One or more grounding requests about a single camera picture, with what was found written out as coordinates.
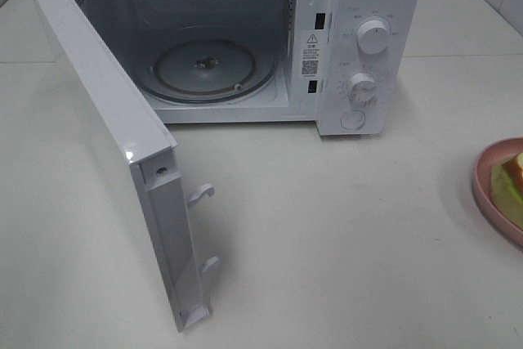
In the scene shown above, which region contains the round white door button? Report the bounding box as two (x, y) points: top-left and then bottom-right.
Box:
(340, 110), (366, 130)

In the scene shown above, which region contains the white microwave knob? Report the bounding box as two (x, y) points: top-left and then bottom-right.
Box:
(355, 17), (391, 55)
(348, 73), (377, 102)

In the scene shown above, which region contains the pink plate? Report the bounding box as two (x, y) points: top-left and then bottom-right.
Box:
(472, 137), (522, 248)

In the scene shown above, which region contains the sandwich with white bread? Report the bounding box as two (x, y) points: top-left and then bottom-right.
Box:
(490, 153), (522, 229)

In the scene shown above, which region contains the white microwave door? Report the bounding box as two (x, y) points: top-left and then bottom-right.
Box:
(34, 0), (220, 331)

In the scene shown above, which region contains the glass microwave turntable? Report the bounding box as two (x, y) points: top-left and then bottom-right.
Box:
(134, 25), (281, 105)

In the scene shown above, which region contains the white microwave oven body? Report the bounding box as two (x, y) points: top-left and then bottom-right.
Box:
(74, 0), (418, 136)

